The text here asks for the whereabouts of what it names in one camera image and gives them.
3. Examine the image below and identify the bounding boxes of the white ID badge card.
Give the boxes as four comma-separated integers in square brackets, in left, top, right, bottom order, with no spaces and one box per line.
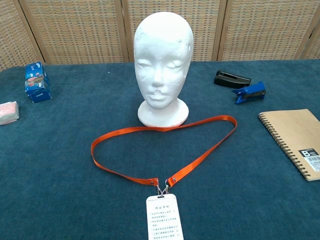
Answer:
[145,194,185,240]

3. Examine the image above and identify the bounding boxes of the white mannequin head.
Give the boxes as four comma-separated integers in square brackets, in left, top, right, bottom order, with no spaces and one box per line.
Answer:
[133,11,195,128]

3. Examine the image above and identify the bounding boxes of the teal table cloth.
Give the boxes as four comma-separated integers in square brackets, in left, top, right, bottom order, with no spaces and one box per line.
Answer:
[0,59,320,240]

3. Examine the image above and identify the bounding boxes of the blue Oreo cookie box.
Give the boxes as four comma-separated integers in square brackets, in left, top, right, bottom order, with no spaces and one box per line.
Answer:
[24,61,53,104]

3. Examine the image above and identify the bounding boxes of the black stapler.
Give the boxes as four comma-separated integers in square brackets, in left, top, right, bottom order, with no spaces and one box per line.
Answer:
[213,70,252,89]

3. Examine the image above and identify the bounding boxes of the pink tissue pack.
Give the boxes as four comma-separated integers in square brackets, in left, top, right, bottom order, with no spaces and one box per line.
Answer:
[0,100,20,126]

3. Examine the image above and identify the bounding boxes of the blue stapler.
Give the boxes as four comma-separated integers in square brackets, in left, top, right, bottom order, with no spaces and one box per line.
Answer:
[231,81,267,105]

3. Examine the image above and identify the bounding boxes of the kraft spiral notebook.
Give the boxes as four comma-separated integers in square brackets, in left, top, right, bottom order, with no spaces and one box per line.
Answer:
[258,108,320,182]

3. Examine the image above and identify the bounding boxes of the woven bamboo folding screen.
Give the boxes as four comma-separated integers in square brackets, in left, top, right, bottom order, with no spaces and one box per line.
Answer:
[0,0,320,72]

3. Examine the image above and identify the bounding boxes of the orange ID lanyard strap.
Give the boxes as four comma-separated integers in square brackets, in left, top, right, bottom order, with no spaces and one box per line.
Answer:
[90,115,238,196]

